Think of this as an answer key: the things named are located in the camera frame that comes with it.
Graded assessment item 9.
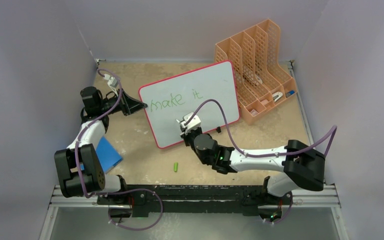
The orange file organizer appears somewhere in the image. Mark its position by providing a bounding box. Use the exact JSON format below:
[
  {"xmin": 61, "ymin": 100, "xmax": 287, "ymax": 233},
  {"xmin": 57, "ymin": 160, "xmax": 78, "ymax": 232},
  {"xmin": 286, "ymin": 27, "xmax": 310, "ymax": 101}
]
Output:
[{"xmin": 213, "ymin": 19, "xmax": 298, "ymax": 125}]

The aluminium frame rail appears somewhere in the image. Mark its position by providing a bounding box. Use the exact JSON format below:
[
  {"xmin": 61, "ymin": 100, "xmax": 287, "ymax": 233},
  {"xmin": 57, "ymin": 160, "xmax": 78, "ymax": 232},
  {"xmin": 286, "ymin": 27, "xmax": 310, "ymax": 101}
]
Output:
[{"xmin": 40, "ymin": 186, "xmax": 348, "ymax": 240}]

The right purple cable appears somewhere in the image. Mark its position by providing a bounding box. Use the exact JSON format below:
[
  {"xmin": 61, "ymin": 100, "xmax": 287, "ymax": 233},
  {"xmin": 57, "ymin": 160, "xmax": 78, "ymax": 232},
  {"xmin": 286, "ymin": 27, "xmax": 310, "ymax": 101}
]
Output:
[{"xmin": 183, "ymin": 98, "xmax": 339, "ymax": 159}]

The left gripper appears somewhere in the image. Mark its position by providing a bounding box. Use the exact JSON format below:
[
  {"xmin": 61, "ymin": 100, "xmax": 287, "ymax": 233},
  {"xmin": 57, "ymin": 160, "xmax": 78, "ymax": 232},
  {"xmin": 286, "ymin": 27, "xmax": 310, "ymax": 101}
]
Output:
[{"xmin": 99, "ymin": 89, "xmax": 147, "ymax": 117}]

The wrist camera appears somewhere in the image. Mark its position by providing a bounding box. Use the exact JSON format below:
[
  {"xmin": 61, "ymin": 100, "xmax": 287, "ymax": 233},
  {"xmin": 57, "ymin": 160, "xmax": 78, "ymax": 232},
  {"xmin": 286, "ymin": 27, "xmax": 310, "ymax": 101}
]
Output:
[
  {"xmin": 176, "ymin": 112, "xmax": 202, "ymax": 135},
  {"xmin": 103, "ymin": 74, "xmax": 119, "ymax": 96}
]

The pink framed whiteboard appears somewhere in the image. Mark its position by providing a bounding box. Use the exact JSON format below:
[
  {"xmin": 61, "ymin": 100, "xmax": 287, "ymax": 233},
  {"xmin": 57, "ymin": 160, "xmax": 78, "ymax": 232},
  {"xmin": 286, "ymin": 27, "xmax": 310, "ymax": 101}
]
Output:
[{"xmin": 138, "ymin": 60, "xmax": 240, "ymax": 149}]

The blue small item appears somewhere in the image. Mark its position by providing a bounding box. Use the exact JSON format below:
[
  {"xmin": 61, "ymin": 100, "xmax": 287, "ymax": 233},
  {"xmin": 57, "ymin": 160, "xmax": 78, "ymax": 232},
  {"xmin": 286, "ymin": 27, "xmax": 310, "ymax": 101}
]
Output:
[{"xmin": 285, "ymin": 90, "xmax": 295, "ymax": 98}]

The black base bar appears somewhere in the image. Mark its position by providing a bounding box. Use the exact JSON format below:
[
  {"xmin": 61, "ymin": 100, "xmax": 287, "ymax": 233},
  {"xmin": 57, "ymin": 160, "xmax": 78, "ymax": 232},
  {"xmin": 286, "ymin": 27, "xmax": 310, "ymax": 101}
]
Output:
[{"xmin": 95, "ymin": 184, "xmax": 294, "ymax": 218}]

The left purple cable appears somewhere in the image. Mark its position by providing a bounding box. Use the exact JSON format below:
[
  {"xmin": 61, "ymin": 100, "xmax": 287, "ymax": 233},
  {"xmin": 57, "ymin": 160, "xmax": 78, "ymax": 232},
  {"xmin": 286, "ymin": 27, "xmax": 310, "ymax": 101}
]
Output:
[{"xmin": 73, "ymin": 67, "xmax": 124, "ymax": 199}]

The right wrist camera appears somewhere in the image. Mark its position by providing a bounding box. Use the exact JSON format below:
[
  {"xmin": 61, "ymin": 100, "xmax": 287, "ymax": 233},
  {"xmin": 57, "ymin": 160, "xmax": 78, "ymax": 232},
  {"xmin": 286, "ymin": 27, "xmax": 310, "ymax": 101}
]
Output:
[{"xmin": 176, "ymin": 112, "xmax": 202, "ymax": 135}]

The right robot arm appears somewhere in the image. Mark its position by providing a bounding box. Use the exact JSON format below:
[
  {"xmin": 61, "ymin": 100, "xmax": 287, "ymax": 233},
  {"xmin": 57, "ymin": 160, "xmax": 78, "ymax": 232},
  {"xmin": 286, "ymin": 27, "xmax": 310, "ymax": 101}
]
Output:
[{"xmin": 180, "ymin": 127, "xmax": 326, "ymax": 204}]

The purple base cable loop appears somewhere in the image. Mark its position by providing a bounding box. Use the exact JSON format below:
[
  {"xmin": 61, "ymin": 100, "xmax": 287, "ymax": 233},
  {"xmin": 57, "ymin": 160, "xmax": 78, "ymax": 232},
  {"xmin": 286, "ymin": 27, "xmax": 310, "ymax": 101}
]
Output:
[{"xmin": 107, "ymin": 188, "xmax": 164, "ymax": 232}]

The small pink card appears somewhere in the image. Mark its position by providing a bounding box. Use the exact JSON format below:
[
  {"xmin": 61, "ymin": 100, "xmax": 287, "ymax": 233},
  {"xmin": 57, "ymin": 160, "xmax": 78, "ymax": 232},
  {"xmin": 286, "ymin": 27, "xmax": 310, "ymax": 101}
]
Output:
[{"xmin": 250, "ymin": 109, "xmax": 259, "ymax": 117}]

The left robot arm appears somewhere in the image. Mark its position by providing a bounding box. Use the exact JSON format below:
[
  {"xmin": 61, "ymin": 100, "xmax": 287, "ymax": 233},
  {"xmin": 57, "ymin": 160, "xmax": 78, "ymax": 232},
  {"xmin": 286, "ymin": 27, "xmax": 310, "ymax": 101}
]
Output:
[{"xmin": 54, "ymin": 86, "xmax": 147, "ymax": 205}]

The green marker cap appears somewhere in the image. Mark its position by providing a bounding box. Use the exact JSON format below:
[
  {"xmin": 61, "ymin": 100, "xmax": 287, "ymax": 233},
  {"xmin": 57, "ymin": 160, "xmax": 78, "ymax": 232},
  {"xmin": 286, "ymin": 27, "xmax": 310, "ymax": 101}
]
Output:
[{"xmin": 173, "ymin": 162, "xmax": 179, "ymax": 173}]

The blue book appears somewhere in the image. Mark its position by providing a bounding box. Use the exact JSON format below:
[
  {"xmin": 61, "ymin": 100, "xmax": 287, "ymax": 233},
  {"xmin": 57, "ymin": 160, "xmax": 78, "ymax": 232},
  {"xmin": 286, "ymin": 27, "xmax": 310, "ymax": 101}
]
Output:
[{"xmin": 95, "ymin": 137, "xmax": 123, "ymax": 174}]

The white stapler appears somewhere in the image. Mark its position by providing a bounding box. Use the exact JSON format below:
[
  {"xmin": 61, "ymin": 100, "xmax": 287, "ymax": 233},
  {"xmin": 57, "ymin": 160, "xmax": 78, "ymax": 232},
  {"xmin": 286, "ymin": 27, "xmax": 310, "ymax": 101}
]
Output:
[{"xmin": 272, "ymin": 91, "xmax": 284, "ymax": 103}]

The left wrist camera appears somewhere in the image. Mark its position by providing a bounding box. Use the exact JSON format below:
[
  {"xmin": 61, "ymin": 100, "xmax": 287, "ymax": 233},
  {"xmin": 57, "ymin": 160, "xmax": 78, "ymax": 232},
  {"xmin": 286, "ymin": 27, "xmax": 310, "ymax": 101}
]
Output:
[{"xmin": 103, "ymin": 74, "xmax": 119, "ymax": 96}]

